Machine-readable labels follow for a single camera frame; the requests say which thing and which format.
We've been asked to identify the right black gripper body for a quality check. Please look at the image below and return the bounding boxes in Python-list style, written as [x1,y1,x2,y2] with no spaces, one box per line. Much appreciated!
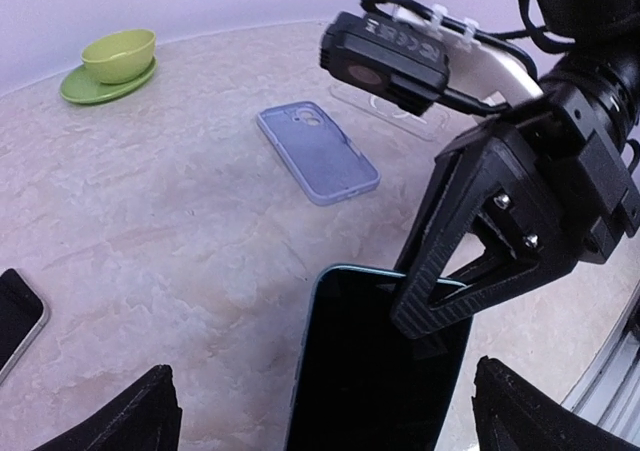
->
[509,85,639,264]

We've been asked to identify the right side aluminium rail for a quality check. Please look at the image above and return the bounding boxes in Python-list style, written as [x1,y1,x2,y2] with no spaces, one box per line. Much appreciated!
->
[562,290,639,446]

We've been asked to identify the green saucer plate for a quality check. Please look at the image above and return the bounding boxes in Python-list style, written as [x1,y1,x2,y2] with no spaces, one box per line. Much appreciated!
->
[59,58,158,105]

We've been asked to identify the green bowl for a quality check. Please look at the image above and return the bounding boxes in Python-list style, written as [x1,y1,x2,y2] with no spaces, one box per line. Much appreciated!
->
[81,29,156,85]

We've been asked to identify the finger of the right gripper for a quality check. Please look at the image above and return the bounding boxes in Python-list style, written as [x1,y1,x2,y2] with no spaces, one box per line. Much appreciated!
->
[390,120,538,339]
[426,211,578,334]

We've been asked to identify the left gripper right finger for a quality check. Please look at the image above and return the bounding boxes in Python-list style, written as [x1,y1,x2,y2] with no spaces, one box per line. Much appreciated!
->
[472,356,638,451]

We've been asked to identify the black phone light edge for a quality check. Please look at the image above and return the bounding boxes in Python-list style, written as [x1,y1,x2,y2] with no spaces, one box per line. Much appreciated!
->
[1,268,51,383]

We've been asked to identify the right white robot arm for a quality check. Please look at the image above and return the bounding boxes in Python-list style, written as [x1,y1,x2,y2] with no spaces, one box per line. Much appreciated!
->
[390,0,639,339]

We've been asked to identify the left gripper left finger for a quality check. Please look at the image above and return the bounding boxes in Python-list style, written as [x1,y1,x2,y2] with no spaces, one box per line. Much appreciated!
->
[39,365,183,450]

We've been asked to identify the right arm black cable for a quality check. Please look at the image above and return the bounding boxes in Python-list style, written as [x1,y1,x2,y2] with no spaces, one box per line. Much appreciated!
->
[360,0,576,65]

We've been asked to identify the black phone blue edge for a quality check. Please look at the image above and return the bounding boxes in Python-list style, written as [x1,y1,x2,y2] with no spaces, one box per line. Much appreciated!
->
[284,264,472,450]

